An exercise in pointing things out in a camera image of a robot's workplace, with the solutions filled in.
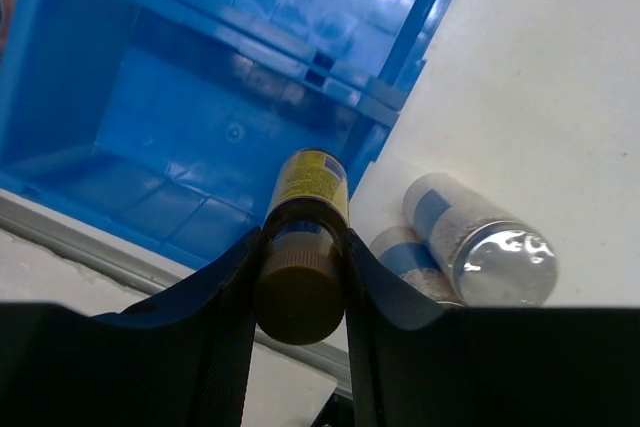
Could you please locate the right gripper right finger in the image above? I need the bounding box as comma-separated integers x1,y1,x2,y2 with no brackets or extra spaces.
344,232,639,426

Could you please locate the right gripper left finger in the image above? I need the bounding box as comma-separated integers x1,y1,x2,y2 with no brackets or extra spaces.
1,229,261,426

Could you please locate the silver-cap salt shaker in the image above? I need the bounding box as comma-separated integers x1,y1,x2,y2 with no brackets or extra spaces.
403,173,559,307
370,226,463,307

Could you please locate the brown sauce bottle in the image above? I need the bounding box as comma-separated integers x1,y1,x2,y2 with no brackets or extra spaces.
254,149,349,345

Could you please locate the middle blue storage bin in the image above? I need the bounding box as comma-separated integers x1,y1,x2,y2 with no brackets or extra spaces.
0,0,401,271

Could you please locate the blue storage bin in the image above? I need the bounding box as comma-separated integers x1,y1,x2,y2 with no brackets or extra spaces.
0,0,401,271
89,0,485,113

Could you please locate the near blue storage bin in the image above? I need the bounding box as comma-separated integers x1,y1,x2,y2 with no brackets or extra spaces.
89,0,485,113

